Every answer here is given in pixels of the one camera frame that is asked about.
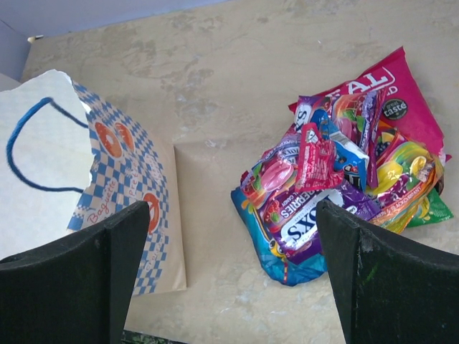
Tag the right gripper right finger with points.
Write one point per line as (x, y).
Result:
(387, 288)

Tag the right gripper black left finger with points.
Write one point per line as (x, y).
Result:
(76, 289)

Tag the orange Fox's candy bag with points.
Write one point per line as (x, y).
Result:
(406, 173)

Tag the small red candy packet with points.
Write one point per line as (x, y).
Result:
(316, 162)

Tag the green Fox's candy bag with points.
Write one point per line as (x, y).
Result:
(432, 210)

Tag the blue Slendy snack bag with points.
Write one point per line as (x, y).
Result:
(269, 253)

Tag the small blue candy packet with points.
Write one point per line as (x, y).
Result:
(349, 157)

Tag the pink chips bag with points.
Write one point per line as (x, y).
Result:
(405, 108)

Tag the checkered paper bag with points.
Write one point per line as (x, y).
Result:
(70, 159)

